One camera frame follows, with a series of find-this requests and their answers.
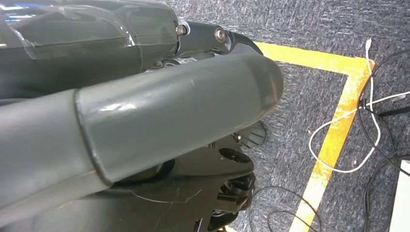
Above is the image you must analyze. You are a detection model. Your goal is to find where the black bar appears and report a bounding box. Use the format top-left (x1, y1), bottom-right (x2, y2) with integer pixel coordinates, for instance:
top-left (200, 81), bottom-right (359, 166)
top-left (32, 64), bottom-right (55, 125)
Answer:
top-left (378, 106), bottom-right (410, 118)

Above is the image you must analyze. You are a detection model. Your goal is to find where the thin black cable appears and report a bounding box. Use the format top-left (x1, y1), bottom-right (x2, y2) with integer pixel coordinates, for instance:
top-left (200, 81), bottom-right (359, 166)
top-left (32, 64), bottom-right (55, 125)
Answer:
top-left (248, 186), bottom-right (322, 232)

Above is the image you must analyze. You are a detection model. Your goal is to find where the thick black cable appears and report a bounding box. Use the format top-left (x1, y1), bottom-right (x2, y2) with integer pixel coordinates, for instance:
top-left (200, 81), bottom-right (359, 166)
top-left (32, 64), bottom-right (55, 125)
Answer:
top-left (362, 150), bottom-right (410, 232)
top-left (356, 48), bottom-right (410, 178)

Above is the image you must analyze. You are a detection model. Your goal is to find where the white cable with plug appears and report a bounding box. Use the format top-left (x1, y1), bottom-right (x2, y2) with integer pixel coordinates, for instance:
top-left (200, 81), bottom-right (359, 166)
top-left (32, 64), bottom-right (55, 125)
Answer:
top-left (308, 38), bottom-right (410, 174)

